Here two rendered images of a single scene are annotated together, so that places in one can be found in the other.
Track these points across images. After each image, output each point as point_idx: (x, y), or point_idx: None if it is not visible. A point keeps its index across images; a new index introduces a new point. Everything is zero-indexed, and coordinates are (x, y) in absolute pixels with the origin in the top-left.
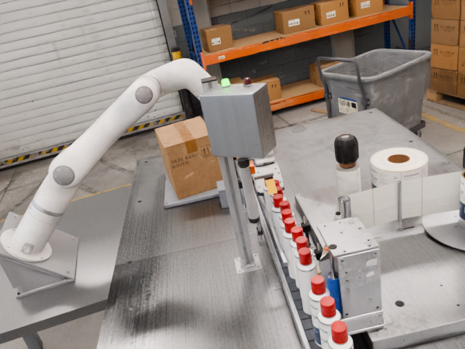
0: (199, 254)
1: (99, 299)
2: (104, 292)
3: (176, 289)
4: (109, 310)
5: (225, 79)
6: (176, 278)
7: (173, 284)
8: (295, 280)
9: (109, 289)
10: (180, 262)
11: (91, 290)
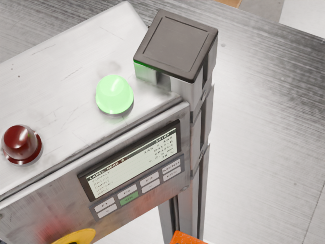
0: (287, 197)
1: (286, 12)
2: (299, 22)
3: (216, 120)
4: (245, 18)
5: (102, 85)
6: (247, 130)
7: (233, 120)
8: None
9: (303, 31)
10: (287, 156)
11: (322, 7)
